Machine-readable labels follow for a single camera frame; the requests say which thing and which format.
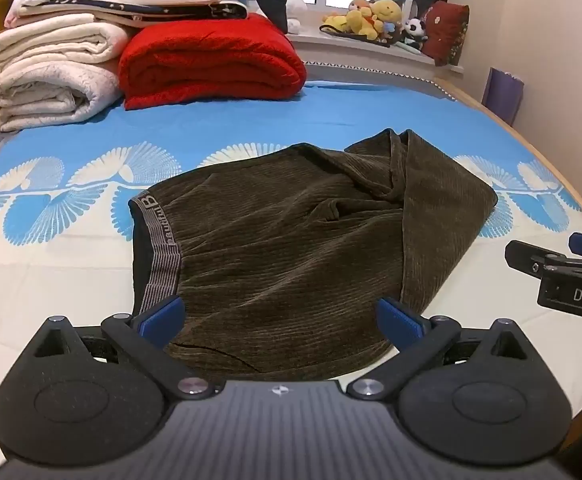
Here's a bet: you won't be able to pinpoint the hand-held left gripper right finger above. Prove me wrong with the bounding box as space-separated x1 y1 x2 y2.
347 297 535 403

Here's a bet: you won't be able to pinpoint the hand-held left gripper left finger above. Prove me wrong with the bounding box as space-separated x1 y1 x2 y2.
25 295 218 402

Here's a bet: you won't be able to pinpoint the dark olive corduroy pants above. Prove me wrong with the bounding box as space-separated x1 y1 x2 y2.
128 128 500 384

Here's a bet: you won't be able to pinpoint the purple bag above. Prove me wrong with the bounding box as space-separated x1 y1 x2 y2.
481 66 526 129

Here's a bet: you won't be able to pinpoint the red cushion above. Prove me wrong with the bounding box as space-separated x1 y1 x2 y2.
420 0 470 67

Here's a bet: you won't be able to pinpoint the panda plush toy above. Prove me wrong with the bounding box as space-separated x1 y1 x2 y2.
401 18 430 52

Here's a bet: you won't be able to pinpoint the cream fleece folded blanket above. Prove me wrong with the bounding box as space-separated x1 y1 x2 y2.
0 56 126 134

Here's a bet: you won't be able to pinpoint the red folded blanket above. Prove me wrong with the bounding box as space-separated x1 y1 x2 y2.
118 12 308 111

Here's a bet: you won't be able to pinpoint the white window sill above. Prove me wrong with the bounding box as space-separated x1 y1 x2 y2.
286 32 465 82

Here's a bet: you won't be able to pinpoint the yellow round plush toy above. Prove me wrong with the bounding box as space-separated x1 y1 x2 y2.
372 0 404 24

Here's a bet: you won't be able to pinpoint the yellow bear plush toy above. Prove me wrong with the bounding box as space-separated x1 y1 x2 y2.
346 0 388 42

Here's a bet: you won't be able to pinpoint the small yellow plush toy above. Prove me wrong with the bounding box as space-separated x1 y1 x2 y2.
322 12 352 34

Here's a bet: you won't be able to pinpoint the dark star-printed folded blanket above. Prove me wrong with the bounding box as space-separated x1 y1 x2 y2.
18 0 250 29

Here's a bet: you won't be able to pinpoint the white plush toy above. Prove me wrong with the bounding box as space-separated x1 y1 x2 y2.
285 0 309 35

